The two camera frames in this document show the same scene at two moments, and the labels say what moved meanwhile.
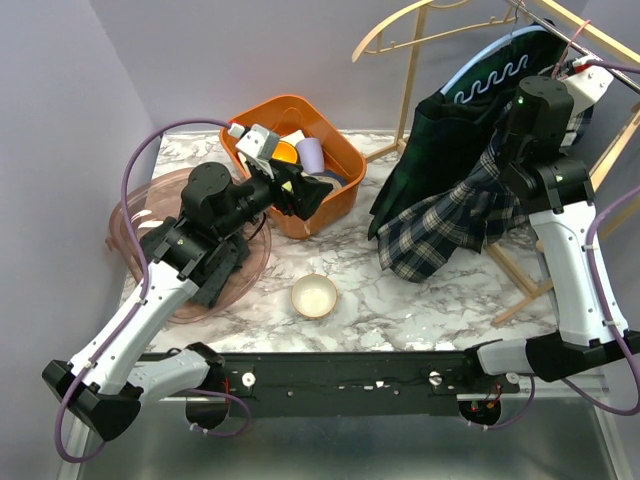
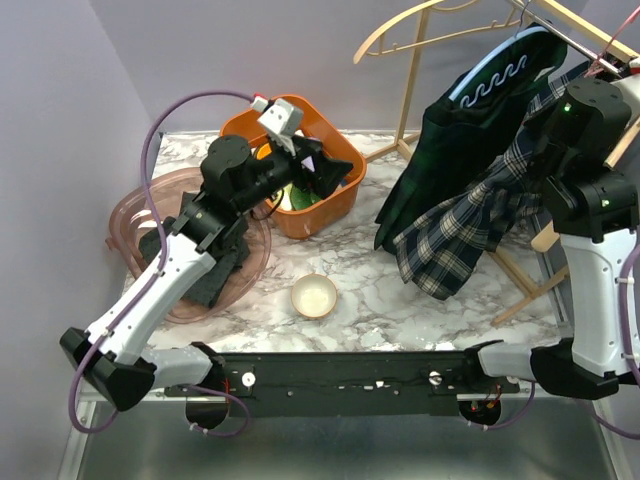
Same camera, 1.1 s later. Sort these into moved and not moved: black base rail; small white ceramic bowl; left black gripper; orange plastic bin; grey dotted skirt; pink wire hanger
Moved: pink wire hanger; left black gripper
Not moved: orange plastic bin; black base rail; small white ceramic bowl; grey dotted skirt
